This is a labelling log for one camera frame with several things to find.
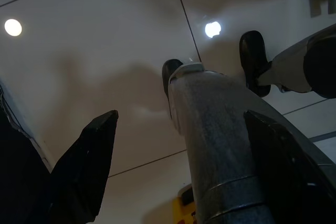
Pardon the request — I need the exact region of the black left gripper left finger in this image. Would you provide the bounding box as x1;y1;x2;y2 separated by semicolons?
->
48;110;119;224

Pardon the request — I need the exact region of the black robot right foot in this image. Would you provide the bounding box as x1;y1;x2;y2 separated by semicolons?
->
239;30;272;98

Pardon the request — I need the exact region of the black robot foot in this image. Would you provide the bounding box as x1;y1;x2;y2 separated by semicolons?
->
162;58;184;120
239;30;272;98

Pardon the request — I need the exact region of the grey robot leg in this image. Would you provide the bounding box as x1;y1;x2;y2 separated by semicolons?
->
167;62;279;224
257;23;336;99

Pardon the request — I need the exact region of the black robot left foot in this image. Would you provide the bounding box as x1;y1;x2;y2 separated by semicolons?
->
162;58;184;120

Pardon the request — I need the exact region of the grey robot right leg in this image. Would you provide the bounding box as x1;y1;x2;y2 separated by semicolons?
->
257;23;336;99

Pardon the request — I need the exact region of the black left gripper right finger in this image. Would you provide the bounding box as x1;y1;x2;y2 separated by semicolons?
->
243;109;336;224

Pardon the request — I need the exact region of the grey robot left leg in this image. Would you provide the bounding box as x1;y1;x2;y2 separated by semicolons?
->
167;62;279;224

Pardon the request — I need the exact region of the yellow SpongeBob box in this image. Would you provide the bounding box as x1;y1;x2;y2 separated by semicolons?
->
172;184;197;224

